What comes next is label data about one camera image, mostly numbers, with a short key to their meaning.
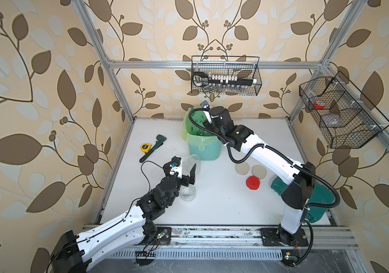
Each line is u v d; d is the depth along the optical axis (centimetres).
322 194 82
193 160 90
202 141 79
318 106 82
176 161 62
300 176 47
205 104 66
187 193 88
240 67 91
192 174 68
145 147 104
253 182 90
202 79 83
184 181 67
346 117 73
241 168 95
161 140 108
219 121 58
